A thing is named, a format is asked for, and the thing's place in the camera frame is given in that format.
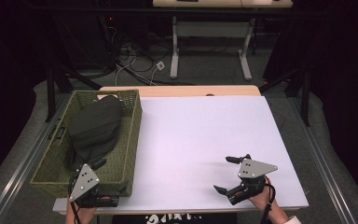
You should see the person's shirt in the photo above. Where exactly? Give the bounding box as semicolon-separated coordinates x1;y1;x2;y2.
111;212;238;224

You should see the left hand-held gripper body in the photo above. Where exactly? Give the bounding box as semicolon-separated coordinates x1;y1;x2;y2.
69;163;120;209

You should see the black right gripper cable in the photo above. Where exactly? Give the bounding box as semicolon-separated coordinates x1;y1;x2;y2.
259;183;277;224

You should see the green woven basket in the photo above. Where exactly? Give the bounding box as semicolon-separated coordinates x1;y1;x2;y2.
30;89;144;198

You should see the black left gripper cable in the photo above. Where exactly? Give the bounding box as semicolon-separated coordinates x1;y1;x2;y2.
68;174;82;224

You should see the person's right hand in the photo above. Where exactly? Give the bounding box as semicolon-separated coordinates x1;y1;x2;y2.
247;176;278;215

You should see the dark cloth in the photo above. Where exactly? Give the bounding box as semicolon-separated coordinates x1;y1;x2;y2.
66;95;124;172

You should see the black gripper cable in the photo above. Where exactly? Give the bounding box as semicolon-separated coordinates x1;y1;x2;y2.
259;183;277;224
68;174;82;224

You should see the aluminium floor rail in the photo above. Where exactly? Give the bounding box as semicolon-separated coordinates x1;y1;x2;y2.
0;92;73;224
292;97;358;224

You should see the white floor cable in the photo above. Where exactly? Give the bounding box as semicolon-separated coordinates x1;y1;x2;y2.
115;57;159;87

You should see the white-legged desk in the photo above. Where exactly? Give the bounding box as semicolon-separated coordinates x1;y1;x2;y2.
152;0;294;82

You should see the black metal bracket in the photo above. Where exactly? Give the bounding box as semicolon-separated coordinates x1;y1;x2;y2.
48;124;67;141

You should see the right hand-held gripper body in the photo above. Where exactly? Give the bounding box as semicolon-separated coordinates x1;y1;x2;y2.
227;153;279;206

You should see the white table cover sheet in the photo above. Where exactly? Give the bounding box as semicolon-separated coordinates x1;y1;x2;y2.
52;95;310;216

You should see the black floor cable bundle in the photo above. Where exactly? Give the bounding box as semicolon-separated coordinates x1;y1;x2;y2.
105;24;197;87

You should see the person's left hand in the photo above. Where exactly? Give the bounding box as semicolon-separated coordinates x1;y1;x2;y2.
65;200;98;224

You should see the black metal stand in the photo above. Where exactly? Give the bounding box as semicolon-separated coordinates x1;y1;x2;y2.
258;66;312;127
45;62;103;123

